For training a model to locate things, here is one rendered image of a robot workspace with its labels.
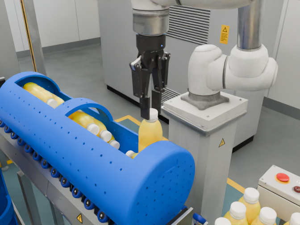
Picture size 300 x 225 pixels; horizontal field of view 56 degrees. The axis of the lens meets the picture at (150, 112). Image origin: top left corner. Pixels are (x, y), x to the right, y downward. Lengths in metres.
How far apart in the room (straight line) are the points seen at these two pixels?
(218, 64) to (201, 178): 0.59
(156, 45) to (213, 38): 1.82
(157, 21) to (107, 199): 0.47
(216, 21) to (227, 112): 1.23
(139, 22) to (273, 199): 0.63
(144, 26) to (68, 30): 5.60
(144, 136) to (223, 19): 1.74
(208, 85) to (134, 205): 0.78
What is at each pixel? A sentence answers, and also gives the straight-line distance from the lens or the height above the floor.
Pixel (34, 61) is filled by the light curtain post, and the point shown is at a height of 1.08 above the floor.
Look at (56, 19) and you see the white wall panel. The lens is 6.14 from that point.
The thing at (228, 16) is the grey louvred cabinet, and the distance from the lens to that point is 2.40.
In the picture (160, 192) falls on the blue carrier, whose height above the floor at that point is 1.12.
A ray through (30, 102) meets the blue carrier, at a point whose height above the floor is 1.20.
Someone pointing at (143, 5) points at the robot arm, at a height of 1.59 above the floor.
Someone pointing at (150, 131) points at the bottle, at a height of 1.25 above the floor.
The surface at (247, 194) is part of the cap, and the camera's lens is 0.86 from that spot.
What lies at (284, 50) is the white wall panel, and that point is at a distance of 3.63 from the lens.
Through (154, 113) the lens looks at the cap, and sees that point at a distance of 0.80.
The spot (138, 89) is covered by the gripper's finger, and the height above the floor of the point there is 1.39.
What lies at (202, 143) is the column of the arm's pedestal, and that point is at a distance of 1.39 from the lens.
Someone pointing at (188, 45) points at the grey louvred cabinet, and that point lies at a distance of 2.71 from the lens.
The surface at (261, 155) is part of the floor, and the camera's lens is 3.00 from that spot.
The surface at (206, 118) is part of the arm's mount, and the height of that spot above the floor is 1.05.
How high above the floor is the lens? 1.68
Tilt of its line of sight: 28 degrees down
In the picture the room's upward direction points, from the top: straight up
